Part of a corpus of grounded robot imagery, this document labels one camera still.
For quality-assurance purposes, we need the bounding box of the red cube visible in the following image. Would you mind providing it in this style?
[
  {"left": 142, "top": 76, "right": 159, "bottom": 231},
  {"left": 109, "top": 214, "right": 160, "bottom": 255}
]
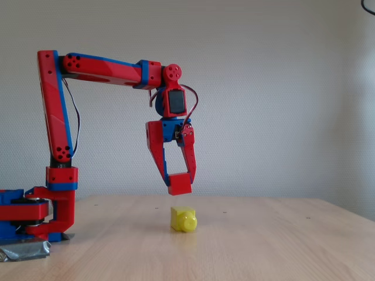
[{"left": 167, "top": 173, "right": 193, "bottom": 196}]

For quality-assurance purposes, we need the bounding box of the yellow block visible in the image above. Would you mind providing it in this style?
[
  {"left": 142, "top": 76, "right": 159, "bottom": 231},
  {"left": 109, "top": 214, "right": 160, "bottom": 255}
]
[{"left": 170, "top": 205, "right": 198, "bottom": 234}]

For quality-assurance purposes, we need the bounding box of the wrist servo cable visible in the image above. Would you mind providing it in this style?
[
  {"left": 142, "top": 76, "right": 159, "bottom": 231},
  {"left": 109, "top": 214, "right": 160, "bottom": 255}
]
[{"left": 177, "top": 84, "right": 199, "bottom": 134}]

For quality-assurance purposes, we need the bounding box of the upper arm servo cable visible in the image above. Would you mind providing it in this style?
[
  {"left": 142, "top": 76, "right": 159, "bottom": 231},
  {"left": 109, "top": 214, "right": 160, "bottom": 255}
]
[{"left": 60, "top": 77, "right": 81, "bottom": 155}]

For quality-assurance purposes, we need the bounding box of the grey duct tape patch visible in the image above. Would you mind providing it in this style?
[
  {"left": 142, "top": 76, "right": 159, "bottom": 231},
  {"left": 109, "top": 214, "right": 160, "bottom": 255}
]
[{"left": 0, "top": 232, "right": 76, "bottom": 263}]

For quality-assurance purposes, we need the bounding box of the black hanging cable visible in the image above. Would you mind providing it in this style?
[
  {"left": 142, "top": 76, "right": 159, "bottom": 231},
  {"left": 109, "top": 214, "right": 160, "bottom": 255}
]
[{"left": 360, "top": 0, "right": 375, "bottom": 16}]

